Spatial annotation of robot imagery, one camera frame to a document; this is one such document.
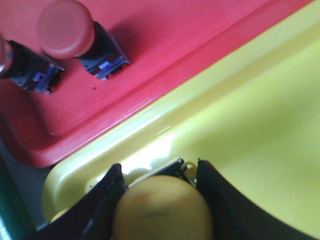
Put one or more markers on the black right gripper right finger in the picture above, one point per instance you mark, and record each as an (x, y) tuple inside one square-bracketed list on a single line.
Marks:
[(235, 217)]

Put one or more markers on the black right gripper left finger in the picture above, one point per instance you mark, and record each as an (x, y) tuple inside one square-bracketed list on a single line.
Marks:
[(91, 218)]

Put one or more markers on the red mushroom push button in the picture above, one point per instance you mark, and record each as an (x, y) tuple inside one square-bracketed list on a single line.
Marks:
[(27, 69), (66, 29)]

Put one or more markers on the green conveyor belt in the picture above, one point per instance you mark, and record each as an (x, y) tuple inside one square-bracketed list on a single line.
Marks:
[(16, 222)]

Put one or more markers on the yellow plastic tray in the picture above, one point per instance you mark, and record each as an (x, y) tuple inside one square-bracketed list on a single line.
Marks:
[(254, 115)]

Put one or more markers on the red plastic bin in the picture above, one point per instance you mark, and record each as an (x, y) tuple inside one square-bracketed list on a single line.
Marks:
[(167, 42)]

